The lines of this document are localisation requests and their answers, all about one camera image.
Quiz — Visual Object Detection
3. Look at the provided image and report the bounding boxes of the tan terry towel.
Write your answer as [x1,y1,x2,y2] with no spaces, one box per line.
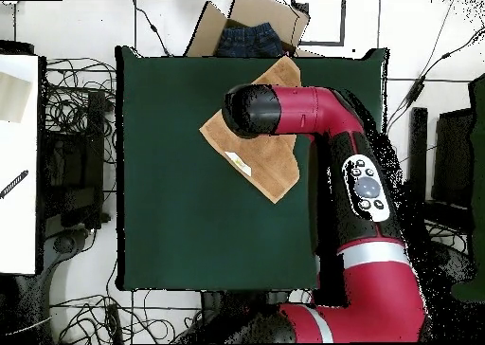
[199,55,303,205]

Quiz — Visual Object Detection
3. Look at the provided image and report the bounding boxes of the dark green table cloth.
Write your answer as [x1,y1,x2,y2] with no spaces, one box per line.
[115,45,389,293]

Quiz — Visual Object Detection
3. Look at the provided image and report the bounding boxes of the blue denim jeans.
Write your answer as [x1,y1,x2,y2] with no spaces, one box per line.
[214,22,286,58]

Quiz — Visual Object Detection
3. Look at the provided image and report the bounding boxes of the black equipment rack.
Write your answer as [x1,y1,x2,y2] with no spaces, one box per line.
[37,88,112,242]

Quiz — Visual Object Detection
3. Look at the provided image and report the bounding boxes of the brown cardboard box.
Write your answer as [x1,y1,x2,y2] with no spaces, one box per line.
[184,0,323,58]

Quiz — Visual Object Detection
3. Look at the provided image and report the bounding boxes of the black rectangular bar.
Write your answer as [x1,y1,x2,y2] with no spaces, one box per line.
[408,106,429,200]

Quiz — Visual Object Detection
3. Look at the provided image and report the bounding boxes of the grey office chair base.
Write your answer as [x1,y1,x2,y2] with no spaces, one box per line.
[37,227,100,285]

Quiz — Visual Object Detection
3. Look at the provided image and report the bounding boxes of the black power strip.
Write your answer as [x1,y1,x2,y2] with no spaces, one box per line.
[104,302,124,344]

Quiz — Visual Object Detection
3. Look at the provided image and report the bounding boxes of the black equipment case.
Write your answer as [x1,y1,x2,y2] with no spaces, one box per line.
[431,107,478,209]

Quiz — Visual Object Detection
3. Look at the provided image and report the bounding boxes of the white table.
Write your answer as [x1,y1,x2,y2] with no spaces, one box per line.
[0,53,40,276]

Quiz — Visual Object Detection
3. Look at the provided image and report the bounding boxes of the beige paper sheet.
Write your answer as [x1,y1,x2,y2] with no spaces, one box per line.
[0,70,33,124]

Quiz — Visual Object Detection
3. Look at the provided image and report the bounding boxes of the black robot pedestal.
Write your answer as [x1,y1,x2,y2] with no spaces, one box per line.
[200,289,293,316]

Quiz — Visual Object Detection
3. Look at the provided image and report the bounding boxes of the black cable with inline plug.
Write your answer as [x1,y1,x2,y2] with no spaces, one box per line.
[132,0,172,57]

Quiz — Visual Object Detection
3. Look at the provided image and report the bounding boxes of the tangled black cables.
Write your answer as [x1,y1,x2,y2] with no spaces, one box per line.
[50,289,202,344]
[44,56,117,164]

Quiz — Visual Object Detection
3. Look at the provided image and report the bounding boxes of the black cable with adapter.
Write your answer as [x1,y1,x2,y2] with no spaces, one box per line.
[386,26,485,134]

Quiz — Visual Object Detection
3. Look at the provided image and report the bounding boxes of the black ridged strap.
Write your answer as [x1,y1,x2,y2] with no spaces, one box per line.
[0,169,30,200]

